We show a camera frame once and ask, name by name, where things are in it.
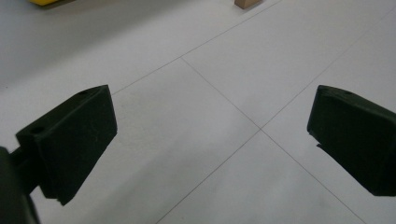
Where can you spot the yellow object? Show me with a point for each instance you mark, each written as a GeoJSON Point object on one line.
{"type": "Point", "coordinates": [42, 1]}

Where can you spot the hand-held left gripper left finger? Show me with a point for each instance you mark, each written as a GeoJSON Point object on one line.
{"type": "Point", "coordinates": [74, 140]}

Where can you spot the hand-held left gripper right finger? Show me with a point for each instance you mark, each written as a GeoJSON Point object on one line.
{"type": "Point", "coordinates": [358, 140]}

